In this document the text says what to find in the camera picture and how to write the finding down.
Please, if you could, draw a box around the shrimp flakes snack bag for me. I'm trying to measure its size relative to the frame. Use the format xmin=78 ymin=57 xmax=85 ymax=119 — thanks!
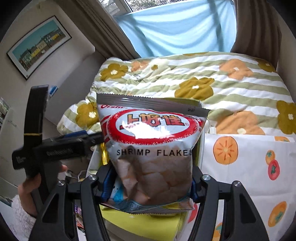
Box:
xmin=96 ymin=93 xmax=209 ymax=213

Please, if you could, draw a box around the white fuzzy sleeve forearm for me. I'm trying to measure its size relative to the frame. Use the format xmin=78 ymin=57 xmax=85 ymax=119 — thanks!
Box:
xmin=10 ymin=195 xmax=36 ymax=240

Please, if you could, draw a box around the person's left hand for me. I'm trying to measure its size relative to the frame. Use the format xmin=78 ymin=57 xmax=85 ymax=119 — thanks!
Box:
xmin=17 ymin=164 xmax=68 ymax=217

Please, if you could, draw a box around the colourful snack bag pile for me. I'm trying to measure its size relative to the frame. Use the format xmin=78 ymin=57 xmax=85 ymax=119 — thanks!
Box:
xmin=74 ymin=204 xmax=85 ymax=233

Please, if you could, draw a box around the grey headboard panel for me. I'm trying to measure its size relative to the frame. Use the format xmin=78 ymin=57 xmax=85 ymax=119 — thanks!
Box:
xmin=45 ymin=51 xmax=106 ymax=125

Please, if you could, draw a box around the blue white item on headboard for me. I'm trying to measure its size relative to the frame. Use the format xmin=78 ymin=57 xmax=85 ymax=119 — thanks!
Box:
xmin=48 ymin=85 xmax=58 ymax=98

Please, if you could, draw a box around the persimmon print white sheet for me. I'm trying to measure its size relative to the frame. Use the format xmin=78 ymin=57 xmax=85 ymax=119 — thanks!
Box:
xmin=198 ymin=134 xmax=295 ymax=240

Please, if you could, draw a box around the green cardboard snack box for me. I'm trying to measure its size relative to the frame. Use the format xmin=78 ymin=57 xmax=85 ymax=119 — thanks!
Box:
xmin=88 ymin=99 xmax=205 ymax=240

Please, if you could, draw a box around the framed city picture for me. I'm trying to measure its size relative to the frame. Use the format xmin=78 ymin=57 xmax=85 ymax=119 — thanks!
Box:
xmin=6 ymin=16 xmax=72 ymax=80

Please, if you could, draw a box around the brown drape left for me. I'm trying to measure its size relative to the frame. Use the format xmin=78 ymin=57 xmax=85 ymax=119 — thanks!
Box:
xmin=55 ymin=0 xmax=140 ymax=60

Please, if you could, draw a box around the brown drape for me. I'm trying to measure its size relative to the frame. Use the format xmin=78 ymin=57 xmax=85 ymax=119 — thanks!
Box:
xmin=55 ymin=0 xmax=140 ymax=60
xmin=231 ymin=0 xmax=281 ymax=67

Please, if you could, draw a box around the floral striped quilt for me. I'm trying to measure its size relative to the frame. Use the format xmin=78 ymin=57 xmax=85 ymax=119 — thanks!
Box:
xmin=57 ymin=52 xmax=295 ymax=140

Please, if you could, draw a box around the light blue window curtain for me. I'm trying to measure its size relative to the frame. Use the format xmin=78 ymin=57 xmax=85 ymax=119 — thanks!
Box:
xmin=115 ymin=1 xmax=236 ymax=58

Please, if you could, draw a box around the brown drape right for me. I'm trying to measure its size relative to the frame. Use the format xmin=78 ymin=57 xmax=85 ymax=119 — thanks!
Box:
xmin=231 ymin=0 xmax=281 ymax=67

